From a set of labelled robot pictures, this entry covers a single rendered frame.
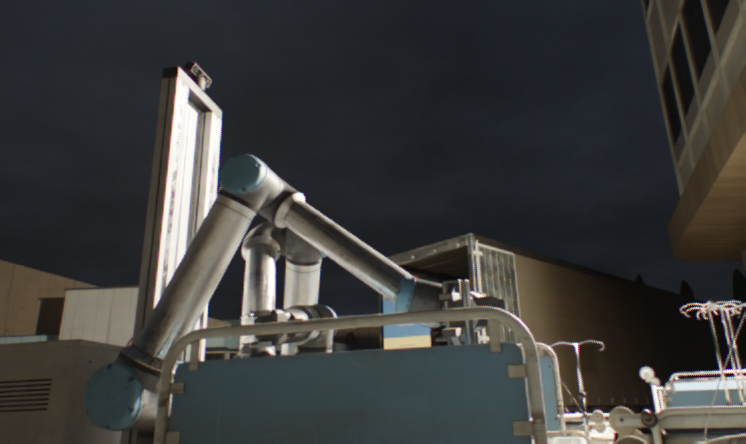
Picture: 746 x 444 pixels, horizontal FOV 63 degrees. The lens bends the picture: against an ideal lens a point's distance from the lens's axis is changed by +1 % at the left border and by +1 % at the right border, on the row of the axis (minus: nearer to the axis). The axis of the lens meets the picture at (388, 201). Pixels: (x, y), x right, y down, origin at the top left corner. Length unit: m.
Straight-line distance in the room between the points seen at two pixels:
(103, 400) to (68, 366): 0.37
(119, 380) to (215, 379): 0.38
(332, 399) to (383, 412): 0.10
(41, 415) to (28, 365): 0.15
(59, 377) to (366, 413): 1.08
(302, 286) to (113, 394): 0.66
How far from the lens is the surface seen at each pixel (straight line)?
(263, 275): 1.74
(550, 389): 3.09
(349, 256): 1.60
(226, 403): 1.27
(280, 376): 1.22
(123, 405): 1.60
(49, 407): 2.00
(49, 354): 2.02
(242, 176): 1.60
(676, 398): 4.25
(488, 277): 11.69
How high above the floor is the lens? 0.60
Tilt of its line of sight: 20 degrees up
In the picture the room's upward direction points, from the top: 2 degrees counter-clockwise
